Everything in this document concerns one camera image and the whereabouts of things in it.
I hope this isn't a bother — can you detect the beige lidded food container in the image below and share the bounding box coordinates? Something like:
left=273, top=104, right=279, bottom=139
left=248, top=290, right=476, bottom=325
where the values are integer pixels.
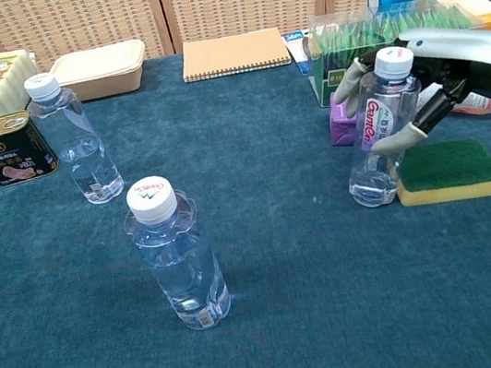
left=45, top=37, right=153, bottom=107

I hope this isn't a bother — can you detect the red and white plastic pouch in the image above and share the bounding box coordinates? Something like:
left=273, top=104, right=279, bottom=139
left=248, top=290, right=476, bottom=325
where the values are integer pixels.
left=416, top=74, right=491, bottom=125

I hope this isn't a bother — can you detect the clear water bottle white cap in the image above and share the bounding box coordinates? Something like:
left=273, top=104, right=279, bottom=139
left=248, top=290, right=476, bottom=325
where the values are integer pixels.
left=328, top=43, right=440, bottom=211
left=115, top=166, right=236, bottom=341
left=21, top=63, right=128, bottom=214

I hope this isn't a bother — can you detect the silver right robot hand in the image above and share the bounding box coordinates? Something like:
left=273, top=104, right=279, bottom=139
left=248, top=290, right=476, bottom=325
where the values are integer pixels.
left=324, top=17, right=491, bottom=161

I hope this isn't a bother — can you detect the small purple box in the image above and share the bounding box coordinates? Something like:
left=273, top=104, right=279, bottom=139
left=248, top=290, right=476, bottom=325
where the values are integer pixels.
left=323, top=87, right=369, bottom=148

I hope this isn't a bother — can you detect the green and yellow scouring sponge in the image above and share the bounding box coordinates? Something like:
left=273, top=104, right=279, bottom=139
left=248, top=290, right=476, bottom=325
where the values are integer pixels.
left=389, top=134, right=491, bottom=211

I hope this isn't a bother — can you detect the clear box of green sachets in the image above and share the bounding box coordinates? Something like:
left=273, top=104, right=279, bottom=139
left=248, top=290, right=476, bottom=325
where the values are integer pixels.
left=301, top=0, right=491, bottom=110

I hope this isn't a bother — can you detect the kraft spiral notebook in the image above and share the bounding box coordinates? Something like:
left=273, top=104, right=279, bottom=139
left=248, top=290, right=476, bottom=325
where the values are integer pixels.
left=176, top=25, right=294, bottom=85

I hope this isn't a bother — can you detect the binder clip blister pack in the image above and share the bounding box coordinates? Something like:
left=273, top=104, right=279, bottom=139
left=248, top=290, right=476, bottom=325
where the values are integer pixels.
left=281, top=28, right=320, bottom=78

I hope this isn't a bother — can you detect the blue table cloth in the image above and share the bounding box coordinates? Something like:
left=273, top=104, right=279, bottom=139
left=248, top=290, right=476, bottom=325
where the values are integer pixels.
left=0, top=0, right=491, bottom=368

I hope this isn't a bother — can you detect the black luncheon meat can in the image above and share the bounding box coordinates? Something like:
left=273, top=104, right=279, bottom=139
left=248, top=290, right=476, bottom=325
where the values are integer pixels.
left=0, top=106, right=63, bottom=189

